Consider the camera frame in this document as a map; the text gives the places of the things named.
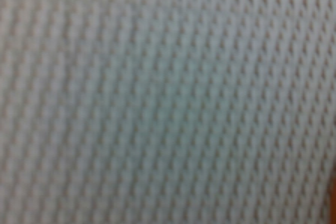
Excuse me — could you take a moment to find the beige woven placemat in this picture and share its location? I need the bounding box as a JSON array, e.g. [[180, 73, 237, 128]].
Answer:
[[0, 0, 336, 224]]

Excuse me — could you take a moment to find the wooden-handled metal fork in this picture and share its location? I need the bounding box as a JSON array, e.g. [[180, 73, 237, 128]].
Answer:
[[327, 174, 336, 224]]

